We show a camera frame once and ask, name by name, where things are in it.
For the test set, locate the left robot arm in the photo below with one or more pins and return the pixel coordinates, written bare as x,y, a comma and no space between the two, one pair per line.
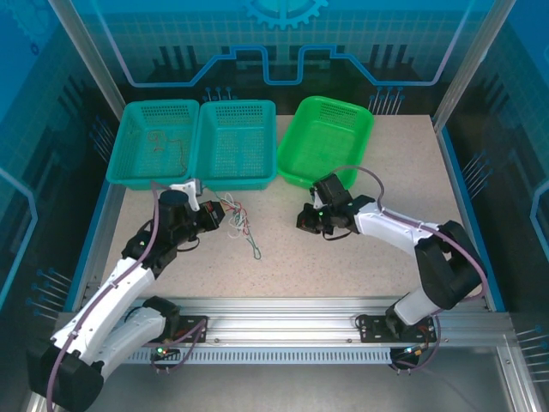
107,296

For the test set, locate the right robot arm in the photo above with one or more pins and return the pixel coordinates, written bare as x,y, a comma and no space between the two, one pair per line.
386,223

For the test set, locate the teal plastic basket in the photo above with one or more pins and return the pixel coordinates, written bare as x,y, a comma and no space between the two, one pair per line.
137,146
233,146

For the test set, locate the green plastic basket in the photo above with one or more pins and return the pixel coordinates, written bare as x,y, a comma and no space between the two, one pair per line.
321,141

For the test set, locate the connector with green light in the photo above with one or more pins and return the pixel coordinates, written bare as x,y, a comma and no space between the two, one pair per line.
403,353
162,349

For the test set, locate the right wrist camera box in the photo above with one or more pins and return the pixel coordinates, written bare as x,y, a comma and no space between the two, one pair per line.
316,199

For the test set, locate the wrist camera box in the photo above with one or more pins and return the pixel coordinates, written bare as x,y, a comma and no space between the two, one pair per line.
316,199
188,189

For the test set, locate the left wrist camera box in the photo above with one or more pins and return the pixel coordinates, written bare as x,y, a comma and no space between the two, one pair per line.
188,189

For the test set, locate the aluminium mounting rail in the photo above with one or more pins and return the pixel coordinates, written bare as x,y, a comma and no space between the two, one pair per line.
279,322

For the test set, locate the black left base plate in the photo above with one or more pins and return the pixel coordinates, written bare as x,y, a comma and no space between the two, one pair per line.
195,328

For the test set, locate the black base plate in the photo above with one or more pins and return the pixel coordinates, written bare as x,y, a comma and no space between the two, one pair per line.
195,328
373,328

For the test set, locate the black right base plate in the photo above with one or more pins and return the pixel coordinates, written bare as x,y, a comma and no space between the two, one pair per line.
373,328

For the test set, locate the aluminium frame post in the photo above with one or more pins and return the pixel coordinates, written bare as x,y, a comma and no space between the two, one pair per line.
88,51
472,64

